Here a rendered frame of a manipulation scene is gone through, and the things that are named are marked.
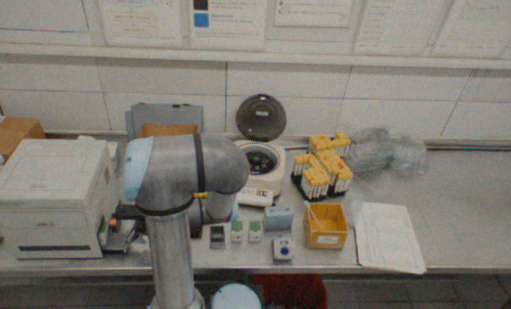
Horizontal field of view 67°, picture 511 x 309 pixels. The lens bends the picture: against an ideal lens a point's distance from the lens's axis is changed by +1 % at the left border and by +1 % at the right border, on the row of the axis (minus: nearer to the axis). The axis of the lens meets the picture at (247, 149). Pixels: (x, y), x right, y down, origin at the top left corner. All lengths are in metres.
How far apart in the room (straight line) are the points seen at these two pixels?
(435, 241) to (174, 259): 1.08
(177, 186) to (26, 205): 0.67
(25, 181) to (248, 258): 0.74
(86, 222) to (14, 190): 0.22
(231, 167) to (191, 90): 0.98
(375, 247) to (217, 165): 0.91
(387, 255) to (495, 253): 0.42
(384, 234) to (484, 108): 0.83
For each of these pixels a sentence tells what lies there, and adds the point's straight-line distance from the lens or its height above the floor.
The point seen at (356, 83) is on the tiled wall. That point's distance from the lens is 1.72.
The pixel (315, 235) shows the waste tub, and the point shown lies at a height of 0.95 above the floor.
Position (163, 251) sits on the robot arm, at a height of 1.36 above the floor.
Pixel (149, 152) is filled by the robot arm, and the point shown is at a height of 1.57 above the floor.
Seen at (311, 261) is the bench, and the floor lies 0.88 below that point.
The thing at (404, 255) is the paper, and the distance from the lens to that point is 1.51.
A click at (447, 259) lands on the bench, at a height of 0.87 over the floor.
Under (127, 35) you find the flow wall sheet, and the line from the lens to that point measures 1.57.
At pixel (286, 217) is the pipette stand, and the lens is 1.39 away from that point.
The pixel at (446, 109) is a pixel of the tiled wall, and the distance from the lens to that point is 1.97.
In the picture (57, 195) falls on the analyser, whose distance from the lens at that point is 1.24.
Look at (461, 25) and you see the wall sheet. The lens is 1.75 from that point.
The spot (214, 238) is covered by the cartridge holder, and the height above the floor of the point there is 0.91.
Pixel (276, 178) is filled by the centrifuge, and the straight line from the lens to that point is 1.48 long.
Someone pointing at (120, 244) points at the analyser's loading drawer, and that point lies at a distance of 1.39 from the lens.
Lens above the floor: 2.01
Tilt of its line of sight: 40 degrees down
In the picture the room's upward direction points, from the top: 4 degrees clockwise
